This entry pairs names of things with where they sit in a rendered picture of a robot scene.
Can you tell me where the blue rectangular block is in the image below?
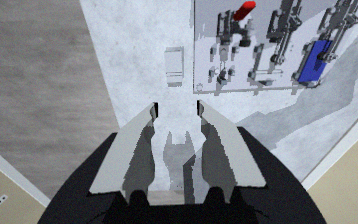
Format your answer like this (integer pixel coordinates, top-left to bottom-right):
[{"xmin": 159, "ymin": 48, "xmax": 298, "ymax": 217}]
[{"xmin": 295, "ymin": 40, "xmax": 333, "ymax": 82}]

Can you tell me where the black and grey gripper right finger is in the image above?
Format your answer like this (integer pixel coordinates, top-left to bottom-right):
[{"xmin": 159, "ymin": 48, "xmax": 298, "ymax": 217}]
[{"xmin": 197, "ymin": 99, "xmax": 327, "ymax": 224}]

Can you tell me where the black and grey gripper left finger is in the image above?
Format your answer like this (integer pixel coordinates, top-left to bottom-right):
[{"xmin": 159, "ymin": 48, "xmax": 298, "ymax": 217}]
[{"xmin": 37, "ymin": 102, "xmax": 158, "ymax": 224}]

